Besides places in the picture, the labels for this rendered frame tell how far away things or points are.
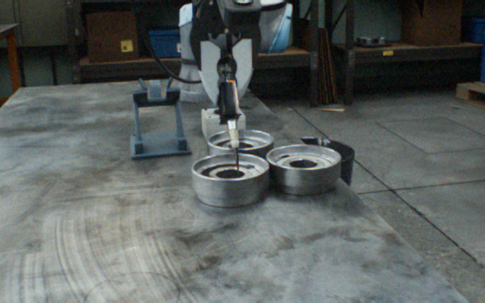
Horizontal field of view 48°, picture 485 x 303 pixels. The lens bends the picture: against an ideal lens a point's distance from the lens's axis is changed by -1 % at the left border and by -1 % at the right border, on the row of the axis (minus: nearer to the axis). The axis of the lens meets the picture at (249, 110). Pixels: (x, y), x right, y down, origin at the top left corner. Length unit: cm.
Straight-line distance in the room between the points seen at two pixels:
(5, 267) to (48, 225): 10
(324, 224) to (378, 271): 12
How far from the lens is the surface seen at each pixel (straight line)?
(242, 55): 74
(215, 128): 98
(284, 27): 125
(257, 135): 90
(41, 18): 458
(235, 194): 71
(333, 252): 62
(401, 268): 60
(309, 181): 74
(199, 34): 73
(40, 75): 488
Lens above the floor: 110
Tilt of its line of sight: 14 degrees down
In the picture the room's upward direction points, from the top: 1 degrees counter-clockwise
